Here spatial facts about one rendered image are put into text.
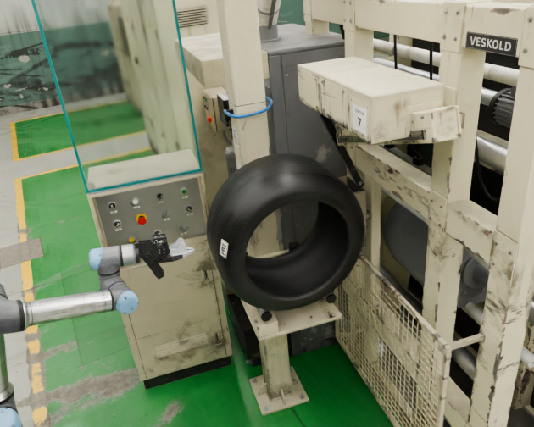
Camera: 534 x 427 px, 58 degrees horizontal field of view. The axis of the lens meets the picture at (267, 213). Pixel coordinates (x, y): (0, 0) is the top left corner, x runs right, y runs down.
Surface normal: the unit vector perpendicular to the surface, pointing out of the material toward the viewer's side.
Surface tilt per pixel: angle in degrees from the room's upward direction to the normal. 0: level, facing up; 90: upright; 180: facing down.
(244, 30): 90
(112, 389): 0
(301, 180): 43
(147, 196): 90
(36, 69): 90
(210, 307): 90
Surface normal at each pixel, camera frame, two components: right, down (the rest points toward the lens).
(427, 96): 0.29, 0.42
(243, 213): -0.33, -0.08
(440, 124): 0.25, 0.12
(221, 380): -0.09, -0.88
